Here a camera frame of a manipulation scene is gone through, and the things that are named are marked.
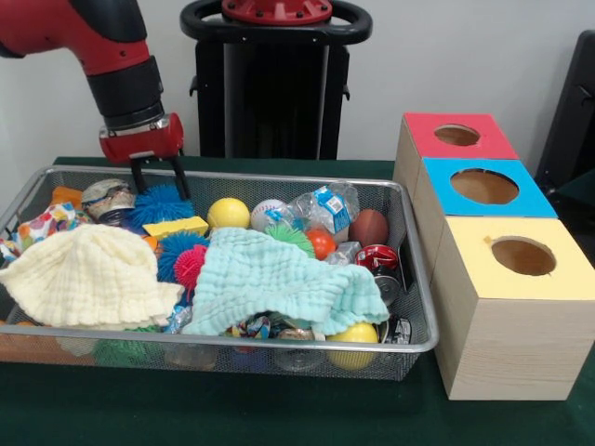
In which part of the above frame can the dark green table cloth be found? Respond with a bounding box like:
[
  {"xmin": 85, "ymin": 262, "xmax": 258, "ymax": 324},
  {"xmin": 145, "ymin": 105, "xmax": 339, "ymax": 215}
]
[{"xmin": 0, "ymin": 156, "xmax": 595, "ymax": 446}]

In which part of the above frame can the clear mesh bin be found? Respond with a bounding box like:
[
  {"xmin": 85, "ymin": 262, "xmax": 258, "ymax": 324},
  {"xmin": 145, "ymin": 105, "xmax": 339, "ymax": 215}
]
[{"xmin": 0, "ymin": 167, "xmax": 439, "ymax": 378}]

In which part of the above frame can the blue spiky ball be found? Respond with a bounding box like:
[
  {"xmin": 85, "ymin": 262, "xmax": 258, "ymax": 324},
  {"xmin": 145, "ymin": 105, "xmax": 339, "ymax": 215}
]
[{"xmin": 130, "ymin": 183, "xmax": 196, "ymax": 224}]

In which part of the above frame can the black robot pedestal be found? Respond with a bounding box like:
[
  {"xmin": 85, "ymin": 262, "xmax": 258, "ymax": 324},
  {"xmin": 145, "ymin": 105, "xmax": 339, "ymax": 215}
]
[{"xmin": 181, "ymin": 0, "xmax": 373, "ymax": 159}]

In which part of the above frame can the brown toy football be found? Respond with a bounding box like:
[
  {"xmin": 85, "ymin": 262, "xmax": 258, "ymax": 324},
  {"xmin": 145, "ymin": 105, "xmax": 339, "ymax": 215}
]
[{"xmin": 349, "ymin": 209, "xmax": 390, "ymax": 248}]

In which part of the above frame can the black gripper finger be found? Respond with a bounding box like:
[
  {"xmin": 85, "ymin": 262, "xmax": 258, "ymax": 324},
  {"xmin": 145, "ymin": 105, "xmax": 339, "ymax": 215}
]
[
  {"xmin": 130, "ymin": 160, "xmax": 148, "ymax": 194},
  {"xmin": 170, "ymin": 155, "xmax": 192, "ymax": 201}
]

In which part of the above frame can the colourful patterned cloth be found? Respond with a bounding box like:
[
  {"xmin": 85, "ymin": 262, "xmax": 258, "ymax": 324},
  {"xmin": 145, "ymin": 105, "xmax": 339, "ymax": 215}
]
[{"xmin": 0, "ymin": 203, "xmax": 94, "ymax": 263}]

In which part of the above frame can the yellow rectangular block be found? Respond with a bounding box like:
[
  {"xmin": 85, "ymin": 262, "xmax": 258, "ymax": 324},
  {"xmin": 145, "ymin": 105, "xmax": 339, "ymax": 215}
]
[{"xmin": 142, "ymin": 216, "xmax": 210, "ymax": 239}]

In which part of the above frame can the white baseball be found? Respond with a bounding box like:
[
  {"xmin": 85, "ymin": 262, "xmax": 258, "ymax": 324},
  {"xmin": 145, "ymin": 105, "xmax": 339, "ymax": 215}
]
[{"xmin": 251, "ymin": 199, "xmax": 285, "ymax": 233}]

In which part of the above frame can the wooden box with three holes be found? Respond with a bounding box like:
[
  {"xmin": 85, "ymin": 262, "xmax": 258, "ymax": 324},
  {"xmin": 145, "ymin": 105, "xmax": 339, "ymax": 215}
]
[{"xmin": 393, "ymin": 112, "xmax": 595, "ymax": 402}]

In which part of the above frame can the mint green cloth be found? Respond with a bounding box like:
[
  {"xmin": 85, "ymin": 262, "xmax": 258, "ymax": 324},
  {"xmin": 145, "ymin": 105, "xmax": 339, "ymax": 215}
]
[{"xmin": 181, "ymin": 228, "xmax": 390, "ymax": 337}]

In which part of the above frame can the cream knitted cloth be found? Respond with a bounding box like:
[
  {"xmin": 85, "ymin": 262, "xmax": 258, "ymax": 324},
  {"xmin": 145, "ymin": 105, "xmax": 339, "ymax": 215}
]
[{"xmin": 0, "ymin": 223, "xmax": 184, "ymax": 329}]

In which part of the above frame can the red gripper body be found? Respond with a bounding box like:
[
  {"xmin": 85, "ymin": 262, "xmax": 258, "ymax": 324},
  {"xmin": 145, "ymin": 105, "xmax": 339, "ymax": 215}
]
[{"xmin": 99, "ymin": 113, "xmax": 185, "ymax": 166}]

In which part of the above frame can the yellow ball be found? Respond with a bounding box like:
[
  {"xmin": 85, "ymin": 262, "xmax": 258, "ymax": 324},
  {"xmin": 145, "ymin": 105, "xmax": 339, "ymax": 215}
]
[
  {"xmin": 207, "ymin": 197, "xmax": 252, "ymax": 231},
  {"xmin": 327, "ymin": 321, "xmax": 380, "ymax": 369}
]

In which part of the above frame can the red soda can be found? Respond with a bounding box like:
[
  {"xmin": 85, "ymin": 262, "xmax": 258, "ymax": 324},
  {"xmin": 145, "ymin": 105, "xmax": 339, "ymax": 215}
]
[{"xmin": 355, "ymin": 244, "xmax": 401, "ymax": 278}]

